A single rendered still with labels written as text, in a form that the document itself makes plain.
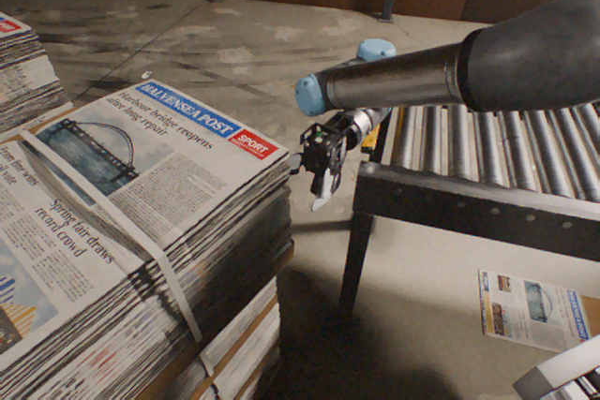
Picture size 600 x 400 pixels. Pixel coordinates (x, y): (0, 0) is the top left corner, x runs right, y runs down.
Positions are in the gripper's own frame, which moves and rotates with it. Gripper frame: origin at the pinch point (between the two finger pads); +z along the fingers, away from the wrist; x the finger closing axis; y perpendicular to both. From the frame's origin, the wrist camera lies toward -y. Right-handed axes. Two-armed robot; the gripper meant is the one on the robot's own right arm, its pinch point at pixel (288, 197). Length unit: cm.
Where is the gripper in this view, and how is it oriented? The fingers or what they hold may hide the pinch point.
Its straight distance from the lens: 66.2
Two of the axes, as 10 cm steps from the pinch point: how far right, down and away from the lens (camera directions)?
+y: 0.0, -7.2, -6.9
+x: 8.1, 4.1, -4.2
